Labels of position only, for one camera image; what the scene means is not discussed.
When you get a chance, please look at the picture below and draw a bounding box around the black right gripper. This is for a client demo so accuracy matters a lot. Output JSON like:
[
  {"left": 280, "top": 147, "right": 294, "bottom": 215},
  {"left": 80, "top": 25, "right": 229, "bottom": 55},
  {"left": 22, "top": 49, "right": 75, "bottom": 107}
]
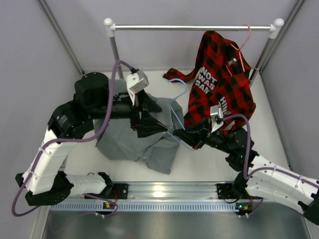
[{"left": 173, "top": 118, "right": 234, "bottom": 154}]

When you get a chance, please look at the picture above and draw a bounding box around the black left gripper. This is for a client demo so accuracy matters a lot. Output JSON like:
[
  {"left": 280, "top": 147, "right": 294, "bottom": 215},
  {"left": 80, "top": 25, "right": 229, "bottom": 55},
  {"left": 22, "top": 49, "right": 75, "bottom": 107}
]
[{"left": 88, "top": 89, "right": 167, "bottom": 137}]

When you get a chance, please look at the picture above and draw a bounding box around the grey button-up shirt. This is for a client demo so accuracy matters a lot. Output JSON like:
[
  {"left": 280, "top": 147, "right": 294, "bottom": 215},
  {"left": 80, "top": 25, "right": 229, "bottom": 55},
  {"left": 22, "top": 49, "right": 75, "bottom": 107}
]
[{"left": 96, "top": 79, "right": 185, "bottom": 175}]

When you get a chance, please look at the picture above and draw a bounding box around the light blue wire hanger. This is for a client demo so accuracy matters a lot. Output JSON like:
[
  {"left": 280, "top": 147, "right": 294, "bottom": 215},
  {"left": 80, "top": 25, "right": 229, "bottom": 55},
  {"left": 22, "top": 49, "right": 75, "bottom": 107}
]
[{"left": 168, "top": 78, "right": 194, "bottom": 151}]

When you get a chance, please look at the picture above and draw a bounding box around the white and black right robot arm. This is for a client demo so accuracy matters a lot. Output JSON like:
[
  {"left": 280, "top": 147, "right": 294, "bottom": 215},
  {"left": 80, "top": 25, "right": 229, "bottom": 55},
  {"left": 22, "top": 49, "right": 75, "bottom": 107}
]
[{"left": 173, "top": 119, "right": 319, "bottom": 225}]

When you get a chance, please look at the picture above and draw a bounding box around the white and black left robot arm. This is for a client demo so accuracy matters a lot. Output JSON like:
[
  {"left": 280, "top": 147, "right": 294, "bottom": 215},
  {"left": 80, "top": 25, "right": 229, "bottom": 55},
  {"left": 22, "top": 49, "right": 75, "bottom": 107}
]
[{"left": 15, "top": 69, "right": 167, "bottom": 206}]

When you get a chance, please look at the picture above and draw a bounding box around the red black plaid shirt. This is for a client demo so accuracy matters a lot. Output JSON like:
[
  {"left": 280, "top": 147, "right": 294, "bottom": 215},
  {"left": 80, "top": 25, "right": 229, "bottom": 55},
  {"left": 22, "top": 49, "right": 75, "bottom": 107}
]
[{"left": 163, "top": 31, "right": 256, "bottom": 127}]

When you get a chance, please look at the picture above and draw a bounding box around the silver clothes rack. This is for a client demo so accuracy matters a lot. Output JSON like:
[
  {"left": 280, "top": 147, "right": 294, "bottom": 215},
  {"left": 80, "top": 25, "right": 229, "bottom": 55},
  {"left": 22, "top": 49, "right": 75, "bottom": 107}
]
[{"left": 104, "top": 18, "right": 285, "bottom": 84}]

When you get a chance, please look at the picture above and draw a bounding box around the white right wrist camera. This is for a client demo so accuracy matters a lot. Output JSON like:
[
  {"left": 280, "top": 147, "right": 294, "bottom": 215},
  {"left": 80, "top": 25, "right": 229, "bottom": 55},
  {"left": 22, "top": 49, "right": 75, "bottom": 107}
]
[{"left": 210, "top": 106, "right": 223, "bottom": 133}]

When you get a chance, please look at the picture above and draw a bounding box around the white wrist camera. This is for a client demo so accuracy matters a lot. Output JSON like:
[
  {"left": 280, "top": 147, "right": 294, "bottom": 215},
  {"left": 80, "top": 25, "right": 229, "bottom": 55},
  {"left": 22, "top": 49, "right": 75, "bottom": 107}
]
[
  {"left": 210, "top": 106, "right": 223, "bottom": 133},
  {"left": 125, "top": 70, "right": 149, "bottom": 105}
]

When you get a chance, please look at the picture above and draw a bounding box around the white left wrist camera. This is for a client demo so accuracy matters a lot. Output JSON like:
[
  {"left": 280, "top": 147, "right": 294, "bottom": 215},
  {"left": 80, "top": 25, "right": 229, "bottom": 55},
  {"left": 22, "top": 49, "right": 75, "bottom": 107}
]
[{"left": 125, "top": 70, "right": 149, "bottom": 105}]

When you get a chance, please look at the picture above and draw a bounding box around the aluminium mounting rail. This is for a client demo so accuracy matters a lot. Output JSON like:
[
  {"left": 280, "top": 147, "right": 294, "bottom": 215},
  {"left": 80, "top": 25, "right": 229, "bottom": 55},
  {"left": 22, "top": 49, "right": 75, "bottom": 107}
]
[{"left": 117, "top": 182, "right": 250, "bottom": 202}]

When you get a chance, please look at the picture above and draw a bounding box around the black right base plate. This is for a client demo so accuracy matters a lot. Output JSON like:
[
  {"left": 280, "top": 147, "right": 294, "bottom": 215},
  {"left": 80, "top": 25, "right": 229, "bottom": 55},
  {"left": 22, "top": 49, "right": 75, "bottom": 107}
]
[{"left": 216, "top": 183, "right": 239, "bottom": 200}]

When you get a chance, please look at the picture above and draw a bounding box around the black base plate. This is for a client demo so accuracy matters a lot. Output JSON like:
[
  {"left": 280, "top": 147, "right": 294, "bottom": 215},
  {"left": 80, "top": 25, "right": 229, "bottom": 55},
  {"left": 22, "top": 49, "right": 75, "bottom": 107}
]
[
  {"left": 216, "top": 183, "right": 239, "bottom": 200},
  {"left": 108, "top": 183, "right": 129, "bottom": 200}
]

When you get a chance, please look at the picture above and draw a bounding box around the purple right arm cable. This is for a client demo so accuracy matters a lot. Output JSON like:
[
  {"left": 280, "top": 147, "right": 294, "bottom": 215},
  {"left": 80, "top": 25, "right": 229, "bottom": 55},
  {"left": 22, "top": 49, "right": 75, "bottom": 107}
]
[{"left": 221, "top": 114, "right": 319, "bottom": 190}]

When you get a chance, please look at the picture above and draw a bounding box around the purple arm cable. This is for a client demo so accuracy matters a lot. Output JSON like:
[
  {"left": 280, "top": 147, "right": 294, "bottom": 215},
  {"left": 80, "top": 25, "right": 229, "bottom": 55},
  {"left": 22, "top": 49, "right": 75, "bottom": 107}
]
[
  {"left": 11, "top": 60, "right": 137, "bottom": 217},
  {"left": 221, "top": 114, "right": 319, "bottom": 190}
]

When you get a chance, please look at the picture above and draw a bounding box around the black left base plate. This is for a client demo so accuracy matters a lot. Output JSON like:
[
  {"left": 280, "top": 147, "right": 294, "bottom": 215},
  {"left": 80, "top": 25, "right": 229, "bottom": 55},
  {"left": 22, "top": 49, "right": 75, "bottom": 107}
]
[{"left": 108, "top": 183, "right": 129, "bottom": 200}]

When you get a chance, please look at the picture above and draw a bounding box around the pink wire hanger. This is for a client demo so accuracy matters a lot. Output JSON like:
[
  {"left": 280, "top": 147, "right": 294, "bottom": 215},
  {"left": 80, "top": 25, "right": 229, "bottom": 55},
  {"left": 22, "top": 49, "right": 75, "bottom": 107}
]
[{"left": 225, "top": 23, "right": 252, "bottom": 78}]

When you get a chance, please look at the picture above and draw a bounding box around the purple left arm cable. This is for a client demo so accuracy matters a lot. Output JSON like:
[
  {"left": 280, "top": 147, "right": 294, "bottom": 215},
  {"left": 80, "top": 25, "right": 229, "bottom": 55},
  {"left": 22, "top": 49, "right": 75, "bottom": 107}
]
[{"left": 11, "top": 60, "right": 137, "bottom": 217}]

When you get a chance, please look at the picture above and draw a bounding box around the slotted grey cable duct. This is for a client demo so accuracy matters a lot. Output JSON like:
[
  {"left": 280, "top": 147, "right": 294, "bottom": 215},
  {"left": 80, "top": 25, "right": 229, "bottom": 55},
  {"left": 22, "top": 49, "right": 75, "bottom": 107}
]
[{"left": 50, "top": 200, "right": 249, "bottom": 213}]

